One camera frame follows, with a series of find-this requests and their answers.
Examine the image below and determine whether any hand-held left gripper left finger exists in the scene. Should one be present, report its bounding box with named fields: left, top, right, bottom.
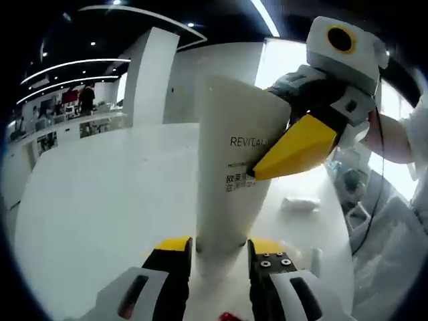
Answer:
left=115, top=235, right=194, bottom=321

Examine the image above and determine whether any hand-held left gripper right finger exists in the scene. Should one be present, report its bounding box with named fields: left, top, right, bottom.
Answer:
left=246, top=237, right=337, bottom=321

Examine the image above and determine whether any person's right hand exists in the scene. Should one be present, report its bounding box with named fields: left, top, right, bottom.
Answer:
left=362, top=109, right=415, bottom=165

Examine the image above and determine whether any clear skincare bottle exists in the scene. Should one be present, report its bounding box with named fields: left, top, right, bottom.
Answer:
left=310, top=246, right=324, bottom=279

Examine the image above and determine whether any grey mesh chair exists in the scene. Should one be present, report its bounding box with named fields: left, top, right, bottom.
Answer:
left=346, top=195, right=428, bottom=317

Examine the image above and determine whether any white skincare tube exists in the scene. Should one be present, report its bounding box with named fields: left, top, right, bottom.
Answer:
left=195, top=74, right=292, bottom=279

